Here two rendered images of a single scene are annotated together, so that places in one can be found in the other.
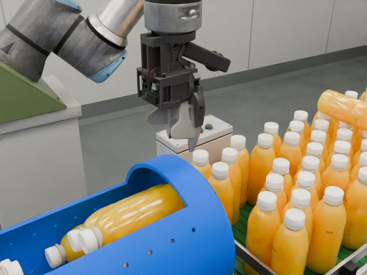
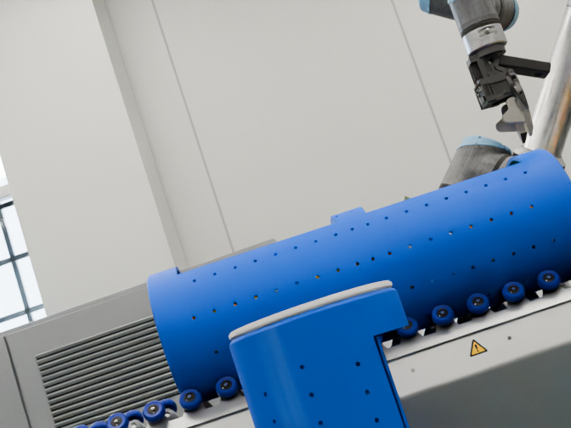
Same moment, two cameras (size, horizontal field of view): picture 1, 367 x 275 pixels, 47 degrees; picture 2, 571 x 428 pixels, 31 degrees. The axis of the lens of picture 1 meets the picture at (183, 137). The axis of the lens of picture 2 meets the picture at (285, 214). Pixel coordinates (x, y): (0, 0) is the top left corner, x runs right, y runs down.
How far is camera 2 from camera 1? 1.78 m
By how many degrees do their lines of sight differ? 50
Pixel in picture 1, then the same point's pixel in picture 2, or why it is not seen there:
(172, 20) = (476, 40)
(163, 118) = (511, 126)
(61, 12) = (486, 154)
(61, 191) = not seen: hidden behind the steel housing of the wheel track
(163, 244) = (496, 180)
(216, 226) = (547, 170)
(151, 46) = (470, 63)
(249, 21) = not seen: outside the picture
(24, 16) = (451, 169)
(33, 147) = not seen: hidden behind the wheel
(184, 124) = (513, 111)
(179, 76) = (495, 76)
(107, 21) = (530, 143)
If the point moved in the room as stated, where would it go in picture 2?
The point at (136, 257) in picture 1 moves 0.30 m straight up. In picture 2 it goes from (474, 188) to (425, 53)
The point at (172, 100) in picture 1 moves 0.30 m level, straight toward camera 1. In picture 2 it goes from (497, 95) to (437, 87)
